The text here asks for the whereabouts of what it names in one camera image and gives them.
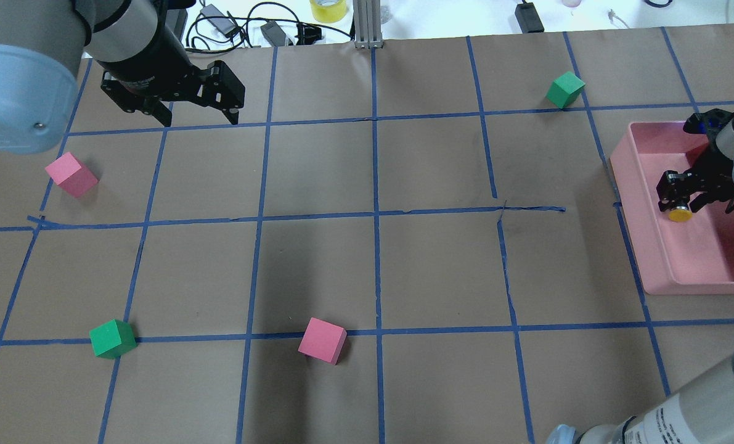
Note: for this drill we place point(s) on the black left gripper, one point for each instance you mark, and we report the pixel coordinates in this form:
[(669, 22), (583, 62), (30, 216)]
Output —
[(153, 57)]

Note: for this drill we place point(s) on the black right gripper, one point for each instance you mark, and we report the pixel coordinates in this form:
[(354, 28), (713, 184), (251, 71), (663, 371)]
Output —
[(713, 175)]

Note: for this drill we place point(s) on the yellow push button switch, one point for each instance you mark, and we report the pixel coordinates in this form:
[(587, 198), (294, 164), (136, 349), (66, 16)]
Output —
[(679, 211)]

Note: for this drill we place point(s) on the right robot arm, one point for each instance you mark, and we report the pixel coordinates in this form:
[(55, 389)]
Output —
[(702, 411)]

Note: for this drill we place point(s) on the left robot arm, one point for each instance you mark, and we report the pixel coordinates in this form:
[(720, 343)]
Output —
[(41, 47)]

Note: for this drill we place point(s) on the pink plastic bin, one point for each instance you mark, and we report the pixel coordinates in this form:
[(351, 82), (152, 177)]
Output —
[(674, 258)]

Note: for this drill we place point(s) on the pink cube near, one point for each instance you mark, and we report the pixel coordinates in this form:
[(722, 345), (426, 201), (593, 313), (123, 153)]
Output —
[(72, 175)]

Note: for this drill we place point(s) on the pink cube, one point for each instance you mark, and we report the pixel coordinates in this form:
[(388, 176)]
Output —
[(72, 175), (323, 341)]

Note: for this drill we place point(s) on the yellow tape roll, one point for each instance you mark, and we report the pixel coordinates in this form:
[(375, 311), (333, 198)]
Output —
[(328, 11)]

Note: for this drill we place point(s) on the green cube far corner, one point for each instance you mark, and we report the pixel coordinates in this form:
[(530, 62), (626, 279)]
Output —
[(565, 89)]

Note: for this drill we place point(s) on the green cube centre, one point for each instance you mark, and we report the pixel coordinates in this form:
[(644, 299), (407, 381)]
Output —
[(112, 339)]

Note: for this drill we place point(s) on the black power adapter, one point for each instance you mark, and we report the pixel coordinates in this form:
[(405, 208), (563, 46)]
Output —
[(528, 18)]

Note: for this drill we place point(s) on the pink cube far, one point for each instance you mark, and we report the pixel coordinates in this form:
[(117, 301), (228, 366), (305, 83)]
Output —
[(323, 341)]

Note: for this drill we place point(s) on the aluminium frame post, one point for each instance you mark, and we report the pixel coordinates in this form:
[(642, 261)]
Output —
[(367, 25)]

